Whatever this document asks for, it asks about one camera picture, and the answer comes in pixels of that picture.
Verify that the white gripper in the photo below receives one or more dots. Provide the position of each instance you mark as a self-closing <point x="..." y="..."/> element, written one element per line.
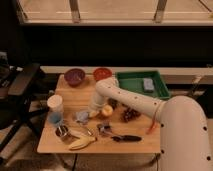
<point x="93" y="112"/>

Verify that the light blue towel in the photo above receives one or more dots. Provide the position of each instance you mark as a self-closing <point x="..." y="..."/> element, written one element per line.
<point x="82" y="117"/>

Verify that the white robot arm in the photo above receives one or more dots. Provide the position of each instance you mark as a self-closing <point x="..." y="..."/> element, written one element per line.
<point x="184" y="138"/>

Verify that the red bowl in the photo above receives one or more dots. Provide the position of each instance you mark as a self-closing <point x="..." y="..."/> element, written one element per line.
<point x="101" y="73"/>

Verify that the purple bowl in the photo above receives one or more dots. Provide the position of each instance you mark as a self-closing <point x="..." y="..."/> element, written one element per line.
<point x="74" y="77"/>

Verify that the peach fruit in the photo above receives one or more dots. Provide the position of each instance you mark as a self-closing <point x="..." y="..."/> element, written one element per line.
<point x="107" y="111"/>

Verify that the small metal cup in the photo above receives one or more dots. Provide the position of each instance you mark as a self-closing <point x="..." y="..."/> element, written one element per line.
<point x="104" y="127"/>

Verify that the yellow banana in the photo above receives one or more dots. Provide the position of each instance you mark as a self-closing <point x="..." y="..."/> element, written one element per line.
<point x="81" y="143"/>

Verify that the wooden table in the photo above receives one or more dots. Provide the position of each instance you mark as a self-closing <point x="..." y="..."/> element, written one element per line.
<point x="91" y="92"/>

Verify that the metal measuring cup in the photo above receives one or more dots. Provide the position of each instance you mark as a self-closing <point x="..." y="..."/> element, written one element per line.
<point x="62" y="132"/>

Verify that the bunch of dark grapes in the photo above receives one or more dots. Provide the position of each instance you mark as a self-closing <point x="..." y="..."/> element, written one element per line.
<point x="129" y="114"/>

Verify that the blue cup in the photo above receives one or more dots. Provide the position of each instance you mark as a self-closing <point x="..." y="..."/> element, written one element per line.
<point x="55" y="118"/>

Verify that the white cup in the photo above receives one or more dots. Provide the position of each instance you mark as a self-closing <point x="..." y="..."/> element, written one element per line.
<point x="55" y="103"/>

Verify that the orange carrot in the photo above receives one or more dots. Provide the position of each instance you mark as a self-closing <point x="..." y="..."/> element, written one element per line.
<point x="152" y="126"/>

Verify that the grey sponge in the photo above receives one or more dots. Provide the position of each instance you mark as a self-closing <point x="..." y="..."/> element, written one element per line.
<point x="148" y="85"/>

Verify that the green plastic tray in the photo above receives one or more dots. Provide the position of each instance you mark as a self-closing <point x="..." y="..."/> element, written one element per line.
<point x="134" y="81"/>

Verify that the black office chair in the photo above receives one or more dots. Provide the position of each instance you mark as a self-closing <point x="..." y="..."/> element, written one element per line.
<point x="16" y="94"/>

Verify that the black handled utensil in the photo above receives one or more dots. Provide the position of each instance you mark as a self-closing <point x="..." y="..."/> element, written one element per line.
<point x="123" y="138"/>

